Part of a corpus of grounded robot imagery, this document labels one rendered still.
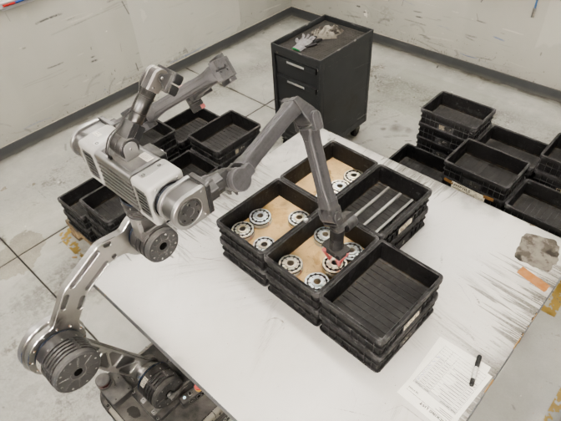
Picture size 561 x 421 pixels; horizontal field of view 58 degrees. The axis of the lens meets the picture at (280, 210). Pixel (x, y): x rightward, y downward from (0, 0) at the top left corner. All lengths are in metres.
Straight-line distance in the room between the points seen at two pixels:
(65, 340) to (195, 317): 0.53
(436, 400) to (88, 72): 3.93
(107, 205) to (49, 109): 1.84
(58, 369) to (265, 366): 0.73
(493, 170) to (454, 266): 1.05
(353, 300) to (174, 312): 0.76
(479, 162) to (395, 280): 1.41
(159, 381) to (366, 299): 0.99
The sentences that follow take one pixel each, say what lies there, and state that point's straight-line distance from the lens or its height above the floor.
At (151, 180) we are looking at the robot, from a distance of 1.53.
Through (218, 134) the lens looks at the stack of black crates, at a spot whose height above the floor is 0.49.
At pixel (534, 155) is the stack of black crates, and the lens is 3.70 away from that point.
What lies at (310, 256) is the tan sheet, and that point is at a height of 0.83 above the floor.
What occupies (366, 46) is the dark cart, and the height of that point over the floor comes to 0.80.
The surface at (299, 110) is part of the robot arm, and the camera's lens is 1.77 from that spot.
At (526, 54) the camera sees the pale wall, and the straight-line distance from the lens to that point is 5.07.
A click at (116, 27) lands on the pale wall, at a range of 4.92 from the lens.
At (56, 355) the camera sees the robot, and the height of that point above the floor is 0.96.
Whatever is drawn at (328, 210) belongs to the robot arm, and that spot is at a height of 1.17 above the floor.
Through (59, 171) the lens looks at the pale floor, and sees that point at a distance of 4.41.
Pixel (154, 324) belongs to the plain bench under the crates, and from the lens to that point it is 2.22.
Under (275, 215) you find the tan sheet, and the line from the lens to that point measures 2.35.
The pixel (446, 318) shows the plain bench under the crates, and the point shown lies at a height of 0.70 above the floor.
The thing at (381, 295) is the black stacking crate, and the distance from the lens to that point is 2.06.
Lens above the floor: 2.47
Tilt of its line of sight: 44 degrees down
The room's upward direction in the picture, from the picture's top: 4 degrees counter-clockwise
